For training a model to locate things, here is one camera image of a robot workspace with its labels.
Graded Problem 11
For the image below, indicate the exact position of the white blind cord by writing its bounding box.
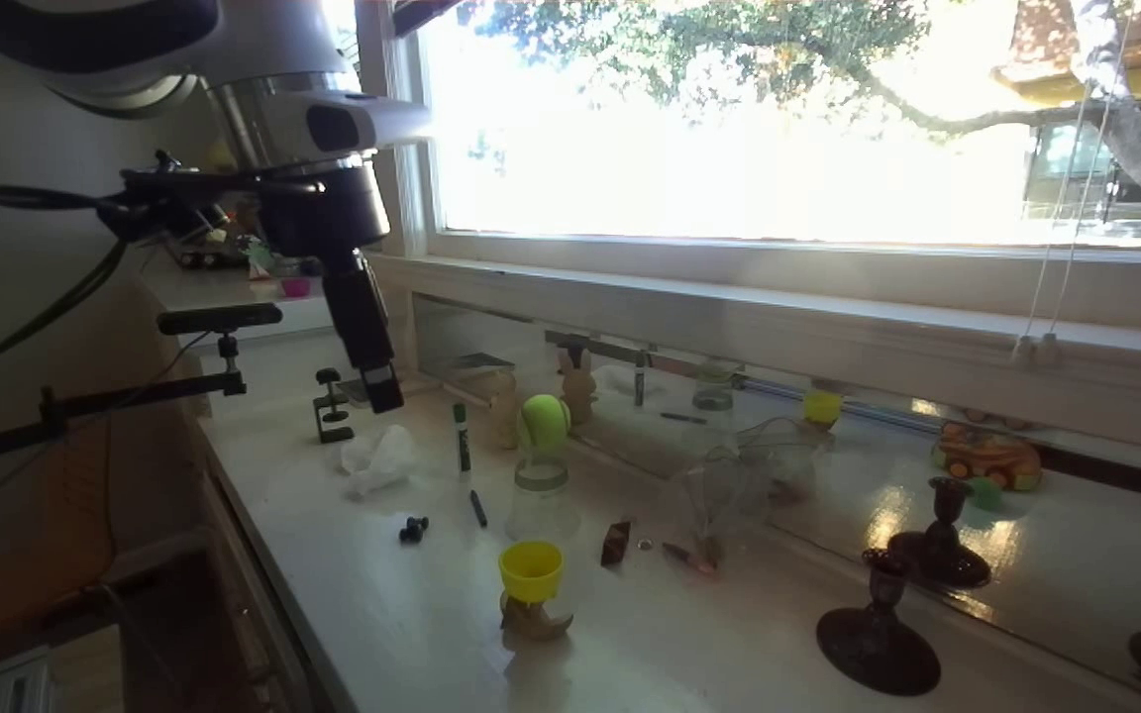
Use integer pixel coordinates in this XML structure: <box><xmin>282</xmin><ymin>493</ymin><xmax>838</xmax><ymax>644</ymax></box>
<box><xmin>1011</xmin><ymin>75</ymin><xmax>1128</xmax><ymax>367</ymax></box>

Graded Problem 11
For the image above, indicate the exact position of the black stereo camera bar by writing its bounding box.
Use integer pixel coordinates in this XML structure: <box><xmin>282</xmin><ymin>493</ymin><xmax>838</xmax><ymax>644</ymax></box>
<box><xmin>156</xmin><ymin>302</ymin><xmax>287</xmax><ymax>336</ymax></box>

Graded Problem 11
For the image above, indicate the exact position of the window with white frame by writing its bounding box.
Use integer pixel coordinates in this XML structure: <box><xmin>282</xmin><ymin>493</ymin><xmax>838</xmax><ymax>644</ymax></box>
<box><xmin>356</xmin><ymin>0</ymin><xmax>1141</xmax><ymax>334</ymax></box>

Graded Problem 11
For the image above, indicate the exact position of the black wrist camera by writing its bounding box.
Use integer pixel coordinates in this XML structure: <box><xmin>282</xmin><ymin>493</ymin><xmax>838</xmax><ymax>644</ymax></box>
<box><xmin>257</xmin><ymin>163</ymin><xmax>393</xmax><ymax>260</ymax></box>

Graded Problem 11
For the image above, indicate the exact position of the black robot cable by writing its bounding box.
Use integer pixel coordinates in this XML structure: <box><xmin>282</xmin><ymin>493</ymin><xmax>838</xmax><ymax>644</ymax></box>
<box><xmin>0</xmin><ymin>163</ymin><xmax>270</xmax><ymax>392</ymax></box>

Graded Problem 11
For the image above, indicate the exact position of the dark candlestick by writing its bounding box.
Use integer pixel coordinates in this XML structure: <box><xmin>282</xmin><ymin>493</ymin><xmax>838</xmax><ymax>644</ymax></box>
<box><xmin>818</xmin><ymin>547</ymin><xmax>944</xmax><ymax>701</ymax></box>

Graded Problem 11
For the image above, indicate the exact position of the clear glass jar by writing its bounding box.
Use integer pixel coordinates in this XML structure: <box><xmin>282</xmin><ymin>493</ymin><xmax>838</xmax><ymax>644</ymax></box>
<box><xmin>510</xmin><ymin>434</ymin><xmax>576</xmax><ymax>492</ymax></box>

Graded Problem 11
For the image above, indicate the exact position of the black clamp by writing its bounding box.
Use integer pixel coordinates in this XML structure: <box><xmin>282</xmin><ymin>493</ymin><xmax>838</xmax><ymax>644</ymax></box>
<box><xmin>310</xmin><ymin>365</ymin><xmax>356</xmax><ymax>448</ymax></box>

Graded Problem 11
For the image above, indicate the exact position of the small brown wooden piece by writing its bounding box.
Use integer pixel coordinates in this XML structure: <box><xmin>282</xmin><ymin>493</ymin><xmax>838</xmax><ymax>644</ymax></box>
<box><xmin>599</xmin><ymin>513</ymin><xmax>633</xmax><ymax>574</ymax></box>

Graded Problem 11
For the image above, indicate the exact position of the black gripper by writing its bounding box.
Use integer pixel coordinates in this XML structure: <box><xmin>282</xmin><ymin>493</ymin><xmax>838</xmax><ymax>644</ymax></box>
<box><xmin>316</xmin><ymin>244</ymin><xmax>410</xmax><ymax>417</ymax></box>

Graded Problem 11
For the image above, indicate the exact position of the clear plastic container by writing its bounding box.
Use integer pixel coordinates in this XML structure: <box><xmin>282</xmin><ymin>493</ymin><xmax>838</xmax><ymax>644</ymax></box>
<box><xmin>674</xmin><ymin>418</ymin><xmax>841</xmax><ymax>569</ymax></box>

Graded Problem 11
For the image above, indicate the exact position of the white plastic bag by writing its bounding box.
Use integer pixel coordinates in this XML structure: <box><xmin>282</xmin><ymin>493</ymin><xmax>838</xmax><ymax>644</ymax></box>
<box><xmin>335</xmin><ymin>418</ymin><xmax>425</xmax><ymax>504</ymax></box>

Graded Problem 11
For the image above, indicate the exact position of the yellow-green tennis ball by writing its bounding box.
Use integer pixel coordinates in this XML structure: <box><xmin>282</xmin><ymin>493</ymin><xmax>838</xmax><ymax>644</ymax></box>
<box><xmin>520</xmin><ymin>392</ymin><xmax>576</xmax><ymax>450</ymax></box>

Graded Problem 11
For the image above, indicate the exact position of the mirror panel along counter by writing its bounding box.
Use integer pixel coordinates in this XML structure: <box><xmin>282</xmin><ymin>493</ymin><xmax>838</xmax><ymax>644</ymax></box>
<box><xmin>410</xmin><ymin>287</ymin><xmax>1141</xmax><ymax>529</ymax></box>

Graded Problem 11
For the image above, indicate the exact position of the orange toy car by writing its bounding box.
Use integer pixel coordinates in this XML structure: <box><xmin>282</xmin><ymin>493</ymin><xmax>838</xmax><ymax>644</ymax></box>
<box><xmin>933</xmin><ymin>418</ymin><xmax>1047</xmax><ymax>493</ymax></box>

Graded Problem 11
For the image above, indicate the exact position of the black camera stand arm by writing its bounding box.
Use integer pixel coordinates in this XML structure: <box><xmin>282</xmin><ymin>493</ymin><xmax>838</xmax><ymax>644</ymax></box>
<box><xmin>0</xmin><ymin>334</ymin><xmax>252</xmax><ymax>475</ymax></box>

